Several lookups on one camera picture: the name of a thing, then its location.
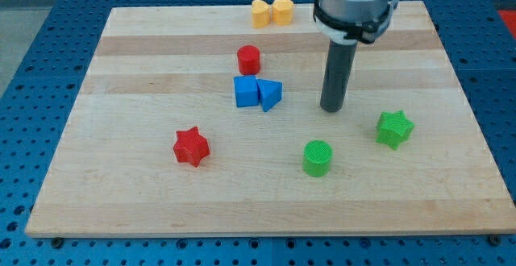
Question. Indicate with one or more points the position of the red cylinder block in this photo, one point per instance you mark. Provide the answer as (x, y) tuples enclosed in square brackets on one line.
[(248, 58)]

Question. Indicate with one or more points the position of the green cylinder block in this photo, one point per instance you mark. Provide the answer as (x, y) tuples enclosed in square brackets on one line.
[(317, 157)]

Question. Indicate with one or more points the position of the green star block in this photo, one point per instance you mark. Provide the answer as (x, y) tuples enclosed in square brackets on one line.
[(393, 128)]

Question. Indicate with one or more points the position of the red star block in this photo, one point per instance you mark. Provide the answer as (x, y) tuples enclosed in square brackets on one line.
[(191, 147)]

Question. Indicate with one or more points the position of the yellow heart block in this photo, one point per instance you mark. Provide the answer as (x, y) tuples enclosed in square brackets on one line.
[(260, 13)]

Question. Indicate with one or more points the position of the yellow hexagon block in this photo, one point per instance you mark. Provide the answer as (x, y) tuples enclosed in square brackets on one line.
[(283, 12)]

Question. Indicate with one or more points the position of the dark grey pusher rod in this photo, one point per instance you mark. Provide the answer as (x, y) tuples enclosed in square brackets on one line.
[(338, 69)]

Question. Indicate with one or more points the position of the blue cube block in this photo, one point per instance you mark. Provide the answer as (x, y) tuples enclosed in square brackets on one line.
[(246, 91)]

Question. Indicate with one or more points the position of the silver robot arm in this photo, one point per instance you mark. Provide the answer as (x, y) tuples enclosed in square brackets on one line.
[(347, 22)]

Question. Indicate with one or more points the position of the blue triangle block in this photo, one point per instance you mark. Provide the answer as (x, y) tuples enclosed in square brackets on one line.
[(270, 93)]

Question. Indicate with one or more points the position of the wooden board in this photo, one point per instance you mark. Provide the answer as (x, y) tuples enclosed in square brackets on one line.
[(158, 70)]

